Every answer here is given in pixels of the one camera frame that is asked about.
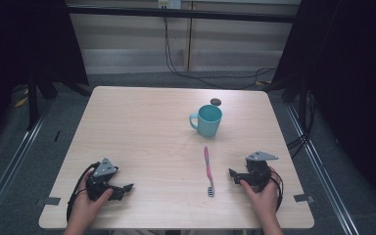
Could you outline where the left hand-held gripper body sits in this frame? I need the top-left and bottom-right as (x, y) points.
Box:
(85, 157), (127, 202)

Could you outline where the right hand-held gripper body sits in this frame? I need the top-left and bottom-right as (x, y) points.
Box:
(238, 150), (279, 193)

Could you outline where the person's right hand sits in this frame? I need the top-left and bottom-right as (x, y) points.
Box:
(240, 166), (281, 218)

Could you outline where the person's left hand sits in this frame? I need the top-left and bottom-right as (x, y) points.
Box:
(73, 168), (115, 217)

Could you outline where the pink toothbrush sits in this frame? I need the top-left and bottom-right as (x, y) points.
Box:
(204, 146), (216, 198)

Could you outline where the grey tape piece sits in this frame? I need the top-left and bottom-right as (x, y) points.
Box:
(43, 196), (62, 207)
(293, 193), (315, 204)

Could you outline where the teal mug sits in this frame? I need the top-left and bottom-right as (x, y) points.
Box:
(189, 104), (224, 139)

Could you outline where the black stand leg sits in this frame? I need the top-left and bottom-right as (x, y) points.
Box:
(26, 69), (39, 131)

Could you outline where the yellow floor scrap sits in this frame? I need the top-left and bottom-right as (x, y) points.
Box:
(14, 96), (29, 109)

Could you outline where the black curtain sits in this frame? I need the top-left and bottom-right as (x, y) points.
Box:
(0, 0), (90, 145)
(269, 0), (376, 207)

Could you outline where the black horizontal bar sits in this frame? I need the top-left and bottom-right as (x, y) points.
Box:
(66, 5), (298, 24)

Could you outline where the white power outlet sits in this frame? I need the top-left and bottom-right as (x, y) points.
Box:
(158, 0), (182, 10)

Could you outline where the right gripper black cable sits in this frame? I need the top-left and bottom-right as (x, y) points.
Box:
(268, 169), (285, 213)

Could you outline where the bundle of black floor cables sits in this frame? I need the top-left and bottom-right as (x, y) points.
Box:
(286, 89), (318, 160)

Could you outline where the metal floor rail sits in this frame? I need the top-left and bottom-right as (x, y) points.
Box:
(0, 111), (47, 228)
(284, 103), (361, 235)

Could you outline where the black wall cable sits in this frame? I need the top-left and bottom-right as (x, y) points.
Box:
(162, 5), (277, 91)

